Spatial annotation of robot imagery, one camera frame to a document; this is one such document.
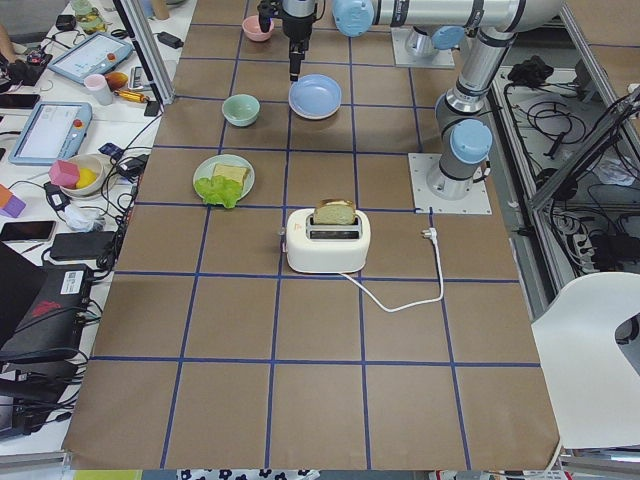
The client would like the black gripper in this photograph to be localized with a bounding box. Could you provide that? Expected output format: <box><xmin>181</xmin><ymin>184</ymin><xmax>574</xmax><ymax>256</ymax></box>
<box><xmin>257</xmin><ymin>0</ymin><xmax>317</xmax><ymax>82</ymax></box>

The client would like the blue plate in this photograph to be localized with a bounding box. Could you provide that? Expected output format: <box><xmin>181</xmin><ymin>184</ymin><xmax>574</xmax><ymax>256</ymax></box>
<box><xmin>288</xmin><ymin>74</ymin><xmax>342</xmax><ymax>112</ymax></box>

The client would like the pink plate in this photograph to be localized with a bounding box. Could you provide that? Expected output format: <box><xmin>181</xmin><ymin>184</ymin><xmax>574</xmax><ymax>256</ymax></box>
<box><xmin>291</xmin><ymin>107</ymin><xmax>338</xmax><ymax>121</ymax></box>

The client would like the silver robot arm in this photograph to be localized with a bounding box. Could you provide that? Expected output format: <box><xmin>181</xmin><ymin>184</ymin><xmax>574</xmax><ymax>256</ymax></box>
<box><xmin>427</xmin><ymin>27</ymin><xmax>516</xmax><ymax>200</ymax></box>
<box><xmin>257</xmin><ymin>0</ymin><xmax>563</xmax><ymax>82</ymax></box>

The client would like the pink bowl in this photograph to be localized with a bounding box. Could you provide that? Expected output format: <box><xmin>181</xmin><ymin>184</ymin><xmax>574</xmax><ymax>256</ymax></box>
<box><xmin>242</xmin><ymin>15</ymin><xmax>274</xmax><ymax>43</ymax></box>

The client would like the green bowl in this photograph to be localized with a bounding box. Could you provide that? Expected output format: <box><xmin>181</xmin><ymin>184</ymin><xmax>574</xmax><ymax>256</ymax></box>
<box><xmin>222</xmin><ymin>94</ymin><xmax>260</xmax><ymax>127</ymax></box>

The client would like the black power adapter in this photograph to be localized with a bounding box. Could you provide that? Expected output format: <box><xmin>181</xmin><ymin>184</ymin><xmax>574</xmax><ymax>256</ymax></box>
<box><xmin>156</xmin><ymin>31</ymin><xmax>184</xmax><ymax>49</ymax></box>

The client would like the bread slice on plate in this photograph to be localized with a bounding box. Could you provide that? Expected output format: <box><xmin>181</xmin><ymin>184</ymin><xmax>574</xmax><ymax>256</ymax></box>
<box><xmin>211</xmin><ymin>163</ymin><xmax>250</xmax><ymax>191</ymax></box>

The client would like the green plate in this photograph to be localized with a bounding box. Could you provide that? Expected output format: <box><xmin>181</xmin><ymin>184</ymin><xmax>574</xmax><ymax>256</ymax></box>
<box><xmin>193</xmin><ymin>154</ymin><xmax>255</xmax><ymax>209</ymax></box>

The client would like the green lettuce leaf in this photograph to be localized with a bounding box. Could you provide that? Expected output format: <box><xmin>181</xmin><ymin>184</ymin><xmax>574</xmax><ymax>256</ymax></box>
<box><xmin>194</xmin><ymin>175</ymin><xmax>243</xmax><ymax>209</ymax></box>

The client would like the bread slice in toaster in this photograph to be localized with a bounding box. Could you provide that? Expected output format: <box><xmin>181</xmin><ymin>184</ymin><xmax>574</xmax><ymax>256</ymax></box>
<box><xmin>312</xmin><ymin>199</ymin><xmax>356</xmax><ymax>225</ymax></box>

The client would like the orange metal cylinder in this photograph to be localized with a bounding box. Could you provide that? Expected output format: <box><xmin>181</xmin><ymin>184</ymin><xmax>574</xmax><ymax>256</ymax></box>
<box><xmin>114</xmin><ymin>90</ymin><xmax>149</xmax><ymax>104</ymax></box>

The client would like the white toaster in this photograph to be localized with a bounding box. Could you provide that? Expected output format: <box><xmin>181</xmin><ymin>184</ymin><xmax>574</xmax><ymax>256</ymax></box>
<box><xmin>284</xmin><ymin>208</ymin><xmax>371</xmax><ymax>274</ymax></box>

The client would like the pink cup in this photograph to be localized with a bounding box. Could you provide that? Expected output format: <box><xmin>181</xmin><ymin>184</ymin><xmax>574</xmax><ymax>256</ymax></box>
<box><xmin>83</xmin><ymin>74</ymin><xmax>114</xmax><ymax>106</ymax></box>

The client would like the far teach pendant tablet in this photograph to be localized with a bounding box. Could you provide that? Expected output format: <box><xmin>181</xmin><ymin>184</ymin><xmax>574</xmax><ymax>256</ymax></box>
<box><xmin>47</xmin><ymin>32</ymin><xmax>134</xmax><ymax>84</ymax></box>

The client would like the teach pendant tablet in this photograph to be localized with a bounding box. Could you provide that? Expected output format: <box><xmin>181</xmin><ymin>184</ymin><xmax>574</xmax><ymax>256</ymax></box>
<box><xmin>47</xmin><ymin>32</ymin><xmax>134</xmax><ymax>84</ymax></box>
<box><xmin>8</xmin><ymin>101</ymin><xmax>93</xmax><ymax>166</ymax></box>

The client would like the beige bowl with fruit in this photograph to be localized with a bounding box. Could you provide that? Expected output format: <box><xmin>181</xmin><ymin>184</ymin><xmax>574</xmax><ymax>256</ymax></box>
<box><xmin>61</xmin><ymin>153</ymin><xmax>111</xmax><ymax>199</ymax></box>

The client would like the yellow fruit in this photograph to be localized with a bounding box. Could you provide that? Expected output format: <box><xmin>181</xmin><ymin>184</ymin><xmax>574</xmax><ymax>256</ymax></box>
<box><xmin>75</xmin><ymin>167</ymin><xmax>98</xmax><ymax>190</ymax></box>

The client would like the near teach pendant tablet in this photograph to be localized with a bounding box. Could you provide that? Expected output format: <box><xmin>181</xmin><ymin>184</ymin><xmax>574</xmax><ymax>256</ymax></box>
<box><xmin>8</xmin><ymin>101</ymin><xmax>93</xmax><ymax>166</ymax></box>

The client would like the pink cube block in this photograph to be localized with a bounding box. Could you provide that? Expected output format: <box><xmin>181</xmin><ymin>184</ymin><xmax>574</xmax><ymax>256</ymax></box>
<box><xmin>48</xmin><ymin>160</ymin><xmax>80</xmax><ymax>189</ymax></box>

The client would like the smartphone on desk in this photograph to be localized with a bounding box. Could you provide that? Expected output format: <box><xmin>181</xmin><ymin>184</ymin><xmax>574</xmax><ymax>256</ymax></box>
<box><xmin>1</xmin><ymin>220</ymin><xmax>57</xmax><ymax>242</ymax></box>

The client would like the purple block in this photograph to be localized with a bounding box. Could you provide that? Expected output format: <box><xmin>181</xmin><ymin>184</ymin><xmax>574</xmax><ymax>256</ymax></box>
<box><xmin>0</xmin><ymin>185</ymin><xmax>26</xmax><ymax>218</ymax></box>

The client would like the black laptop computer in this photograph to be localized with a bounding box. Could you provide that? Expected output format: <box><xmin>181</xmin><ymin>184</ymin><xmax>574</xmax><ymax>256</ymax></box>
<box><xmin>1</xmin><ymin>245</ymin><xmax>98</xmax><ymax>438</ymax></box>

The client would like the white chair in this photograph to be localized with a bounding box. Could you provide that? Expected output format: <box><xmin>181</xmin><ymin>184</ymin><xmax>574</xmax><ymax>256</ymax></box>
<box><xmin>532</xmin><ymin>272</ymin><xmax>639</xmax><ymax>449</ymax></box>

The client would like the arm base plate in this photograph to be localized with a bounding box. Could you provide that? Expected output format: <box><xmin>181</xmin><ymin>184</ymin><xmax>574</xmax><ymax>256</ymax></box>
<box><xmin>408</xmin><ymin>153</ymin><xmax>492</xmax><ymax>215</ymax></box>
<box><xmin>391</xmin><ymin>28</ymin><xmax>455</xmax><ymax>70</ymax></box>

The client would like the aluminium frame post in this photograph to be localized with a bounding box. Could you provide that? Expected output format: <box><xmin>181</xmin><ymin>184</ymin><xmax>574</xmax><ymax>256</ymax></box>
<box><xmin>114</xmin><ymin>0</ymin><xmax>175</xmax><ymax>106</ymax></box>

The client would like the white toaster power cable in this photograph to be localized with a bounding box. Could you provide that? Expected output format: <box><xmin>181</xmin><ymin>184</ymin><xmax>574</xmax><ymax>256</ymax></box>
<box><xmin>337</xmin><ymin>227</ymin><xmax>446</xmax><ymax>314</ymax></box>

